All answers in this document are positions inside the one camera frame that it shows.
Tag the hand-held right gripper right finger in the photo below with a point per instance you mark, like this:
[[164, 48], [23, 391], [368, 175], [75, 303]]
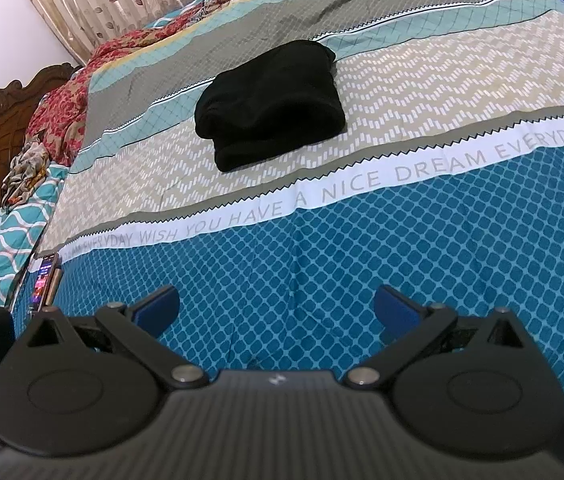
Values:
[[396, 308]]

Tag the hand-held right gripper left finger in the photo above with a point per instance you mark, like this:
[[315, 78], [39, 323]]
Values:
[[156, 305]]

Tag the black pants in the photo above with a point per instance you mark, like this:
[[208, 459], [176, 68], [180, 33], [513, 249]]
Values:
[[267, 105]]

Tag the smartphone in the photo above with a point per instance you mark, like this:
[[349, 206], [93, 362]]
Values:
[[42, 282]]

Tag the striped patterned bed sheet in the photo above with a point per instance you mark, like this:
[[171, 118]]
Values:
[[342, 230]]

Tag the teal white patterned pillow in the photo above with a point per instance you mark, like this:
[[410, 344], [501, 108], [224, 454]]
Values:
[[7, 245]]

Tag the crumpled floral scarf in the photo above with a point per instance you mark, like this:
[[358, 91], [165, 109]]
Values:
[[22, 175]]

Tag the red floral blanket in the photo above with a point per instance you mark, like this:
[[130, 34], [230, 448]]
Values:
[[62, 110]]

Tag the beige leaf print curtain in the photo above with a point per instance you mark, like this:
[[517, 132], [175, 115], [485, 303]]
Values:
[[127, 0]]

